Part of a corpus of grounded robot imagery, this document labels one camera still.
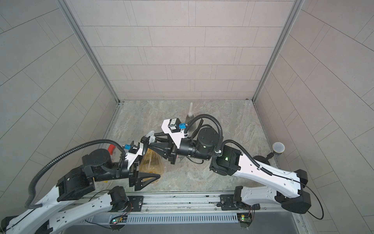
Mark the black spray nozzle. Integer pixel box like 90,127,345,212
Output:
141,130,156,145

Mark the orange translucent spray bottle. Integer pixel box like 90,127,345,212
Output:
139,149,164,176

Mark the clear grey spray bottle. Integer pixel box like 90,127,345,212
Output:
185,115,195,124

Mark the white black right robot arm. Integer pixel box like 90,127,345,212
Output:
146,124,311,214

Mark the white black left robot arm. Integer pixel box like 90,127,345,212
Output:
1,149,160,234

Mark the red spray nozzle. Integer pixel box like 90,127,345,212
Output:
108,144,116,155

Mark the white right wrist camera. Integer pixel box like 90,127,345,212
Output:
161,118,188,149

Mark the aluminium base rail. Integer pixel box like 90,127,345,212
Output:
74,187,297,230

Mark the black corrugated right cable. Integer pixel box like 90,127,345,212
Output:
185,113,274,176

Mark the black corrugated cable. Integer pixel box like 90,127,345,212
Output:
185,113,274,176
24,139,127,209

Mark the black corrugated left cable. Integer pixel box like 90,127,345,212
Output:
24,139,127,209

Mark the aluminium corner frame post left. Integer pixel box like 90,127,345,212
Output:
56,0,121,104

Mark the aluminium corner frame post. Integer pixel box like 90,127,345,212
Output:
252,0,304,103
56,0,121,104

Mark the aluminium corner frame post right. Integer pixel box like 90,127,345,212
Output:
252,0,304,103

